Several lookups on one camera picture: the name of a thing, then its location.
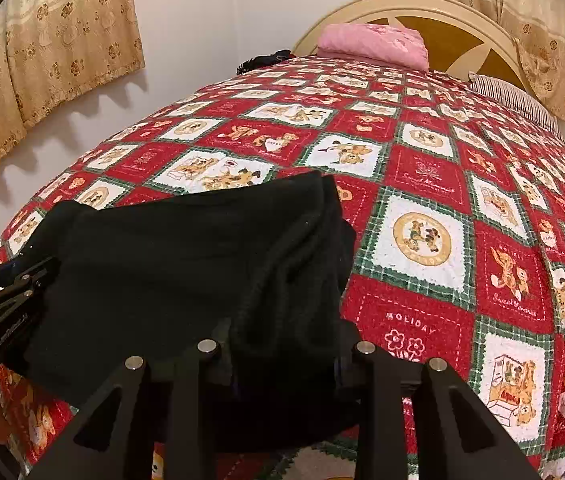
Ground red checkered printed blanket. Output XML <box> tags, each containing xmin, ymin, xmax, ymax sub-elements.
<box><xmin>0</xmin><ymin>52</ymin><xmax>565</xmax><ymax>480</ymax></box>

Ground cream wooden headboard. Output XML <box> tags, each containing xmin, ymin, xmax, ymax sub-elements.
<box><xmin>292</xmin><ymin>0</ymin><xmax>539</xmax><ymax>97</ymax></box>

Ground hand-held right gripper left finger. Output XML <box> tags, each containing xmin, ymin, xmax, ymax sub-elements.
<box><xmin>26</xmin><ymin>339</ymin><xmax>236</xmax><ymax>480</ymax></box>

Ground grey striped pillow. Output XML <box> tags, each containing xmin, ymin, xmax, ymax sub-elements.
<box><xmin>467</xmin><ymin>74</ymin><xmax>565</xmax><ymax>144</ymax></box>

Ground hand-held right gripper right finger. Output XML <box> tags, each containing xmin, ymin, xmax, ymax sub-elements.
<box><xmin>333</xmin><ymin>341</ymin><xmax>544</xmax><ymax>480</ymax></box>

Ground black pants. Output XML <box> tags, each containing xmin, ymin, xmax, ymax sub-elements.
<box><xmin>21</xmin><ymin>170</ymin><xmax>363</xmax><ymax>453</ymax></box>

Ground beige floral curtain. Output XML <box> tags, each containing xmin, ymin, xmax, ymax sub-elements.
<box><xmin>0</xmin><ymin>0</ymin><xmax>146</xmax><ymax>199</ymax></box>
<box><xmin>379</xmin><ymin>0</ymin><xmax>565</xmax><ymax>127</ymax></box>

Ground dark cloth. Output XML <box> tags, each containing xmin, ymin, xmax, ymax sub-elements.
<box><xmin>236</xmin><ymin>49</ymin><xmax>296</xmax><ymax>76</ymax></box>

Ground pink pillow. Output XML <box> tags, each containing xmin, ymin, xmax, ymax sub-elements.
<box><xmin>317</xmin><ymin>24</ymin><xmax>429</xmax><ymax>70</ymax></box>

